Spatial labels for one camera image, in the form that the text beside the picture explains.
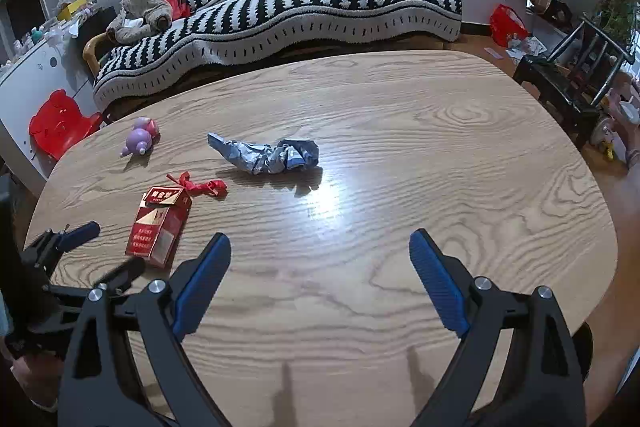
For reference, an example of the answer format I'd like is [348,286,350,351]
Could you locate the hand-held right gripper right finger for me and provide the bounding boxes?
[409,229,587,427]

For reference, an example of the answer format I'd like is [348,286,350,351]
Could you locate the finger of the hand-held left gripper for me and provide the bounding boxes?
[94,256,147,297]
[26,221,101,275]

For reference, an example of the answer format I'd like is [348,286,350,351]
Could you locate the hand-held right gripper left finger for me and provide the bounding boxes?
[57,233,232,427]

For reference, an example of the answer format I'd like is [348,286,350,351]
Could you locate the red cigarette pack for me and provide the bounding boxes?
[125,187,193,269]

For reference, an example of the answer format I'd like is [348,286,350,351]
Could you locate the person's left hand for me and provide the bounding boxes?
[0,346,63,413]

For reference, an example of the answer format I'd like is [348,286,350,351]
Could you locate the red crumpled ribbon wrapper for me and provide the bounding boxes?
[166,172,228,198]

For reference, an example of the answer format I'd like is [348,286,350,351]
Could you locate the red plastic child chair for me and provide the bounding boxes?
[29,89,103,160]

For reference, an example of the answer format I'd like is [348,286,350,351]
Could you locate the purple toy figure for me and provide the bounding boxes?
[120,117,161,158]

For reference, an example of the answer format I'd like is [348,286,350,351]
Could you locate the white cabinet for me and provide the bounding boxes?
[0,24,96,198]

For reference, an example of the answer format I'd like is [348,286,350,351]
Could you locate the crumpled silver blue wrapper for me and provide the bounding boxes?
[207,132,319,176]

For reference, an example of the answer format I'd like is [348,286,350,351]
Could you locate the yellow white toy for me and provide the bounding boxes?
[590,117,617,158]

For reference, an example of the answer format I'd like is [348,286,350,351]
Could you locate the yellow box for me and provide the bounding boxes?
[57,0,87,20]

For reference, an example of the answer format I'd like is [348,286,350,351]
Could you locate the brown plush toy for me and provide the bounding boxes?
[106,0,173,45]

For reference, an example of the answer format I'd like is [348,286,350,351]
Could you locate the black metal chair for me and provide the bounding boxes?
[512,17,636,150]

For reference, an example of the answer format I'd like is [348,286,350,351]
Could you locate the white papers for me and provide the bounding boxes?
[505,36,548,58]

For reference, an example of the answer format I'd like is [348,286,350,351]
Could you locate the red plastic bag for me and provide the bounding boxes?
[489,4,531,48]

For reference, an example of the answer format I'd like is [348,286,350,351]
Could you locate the black white striped blanket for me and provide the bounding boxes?
[92,0,463,108]

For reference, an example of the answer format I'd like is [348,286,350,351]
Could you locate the wooden frame sofa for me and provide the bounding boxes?
[82,0,463,108]

